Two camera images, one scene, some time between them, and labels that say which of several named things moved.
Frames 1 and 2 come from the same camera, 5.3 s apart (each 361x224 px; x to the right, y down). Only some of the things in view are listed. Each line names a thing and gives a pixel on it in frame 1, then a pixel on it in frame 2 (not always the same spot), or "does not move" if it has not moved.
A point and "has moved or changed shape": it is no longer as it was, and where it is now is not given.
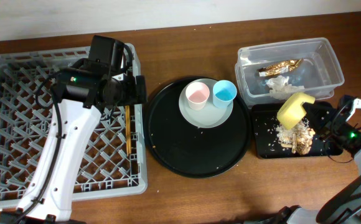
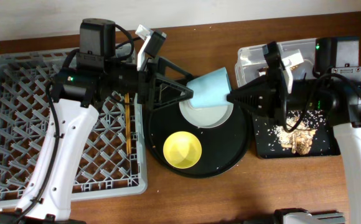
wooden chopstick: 126,127 does not move
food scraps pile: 299,138 does not move
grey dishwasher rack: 16,131 does not move
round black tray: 183,150 does not move
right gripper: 325,117 to 281,99
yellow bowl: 291,112 has moved or changed shape
